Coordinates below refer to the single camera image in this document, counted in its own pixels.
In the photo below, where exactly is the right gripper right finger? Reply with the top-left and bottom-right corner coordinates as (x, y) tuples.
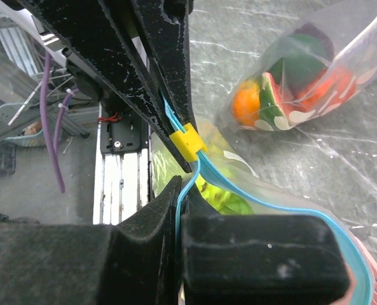
(181, 189), (350, 304)

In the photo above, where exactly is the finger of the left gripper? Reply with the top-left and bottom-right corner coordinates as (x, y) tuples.
(22, 1), (191, 172)
(130, 0), (195, 124)

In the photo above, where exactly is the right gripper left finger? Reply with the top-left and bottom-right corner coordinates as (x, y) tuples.
(0, 176), (182, 304)

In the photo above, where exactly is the light green round fruit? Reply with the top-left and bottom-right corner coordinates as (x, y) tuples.
(195, 175), (254, 215)

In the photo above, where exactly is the blue zipper clear bag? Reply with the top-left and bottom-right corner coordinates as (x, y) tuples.
(162, 98), (375, 304)

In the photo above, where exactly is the orange mango fruit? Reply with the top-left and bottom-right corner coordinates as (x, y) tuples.
(232, 79), (260, 127)

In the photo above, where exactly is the watermelon slice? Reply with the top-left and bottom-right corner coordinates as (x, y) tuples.
(259, 72), (288, 130)

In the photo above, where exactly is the dark green avocado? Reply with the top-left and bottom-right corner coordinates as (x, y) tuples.
(267, 34), (326, 96)

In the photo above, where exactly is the dotted clear zip bag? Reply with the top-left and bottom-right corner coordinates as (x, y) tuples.
(218, 1), (377, 132)

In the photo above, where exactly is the dark red apple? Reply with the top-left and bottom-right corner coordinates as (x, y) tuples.
(293, 23), (334, 60)

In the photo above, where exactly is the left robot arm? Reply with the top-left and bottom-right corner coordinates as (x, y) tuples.
(0, 1), (195, 172)

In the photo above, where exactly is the aluminium rail frame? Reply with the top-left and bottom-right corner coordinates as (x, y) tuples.
(0, 18), (149, 224)

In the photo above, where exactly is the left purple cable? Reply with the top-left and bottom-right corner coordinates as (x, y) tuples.
(39, 50), (81, 194)

